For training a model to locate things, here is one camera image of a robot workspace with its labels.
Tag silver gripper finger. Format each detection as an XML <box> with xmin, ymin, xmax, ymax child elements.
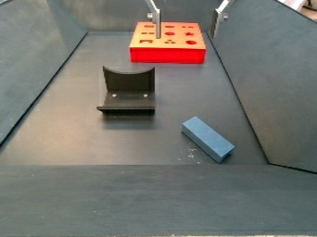
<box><xmin>210</xmin><ymin>0</ymin><xmax>231</xmax><ymax>37</ymax></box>
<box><xmin>144</xmin><ymin>0</ymin><xmax>160</xmax><ymax>39</ymax></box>

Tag black curved fixture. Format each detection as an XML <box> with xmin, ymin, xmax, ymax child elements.
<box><xmin>96</xmin><ymin>68</ymin><xmax>156</xmax><ymax>113</ymax></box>

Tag red shape sorter block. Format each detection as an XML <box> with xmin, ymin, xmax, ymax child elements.
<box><xmin>128</xmin><ymin>22</ymin><xmax>207</xmax><ymax>64</ymax></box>

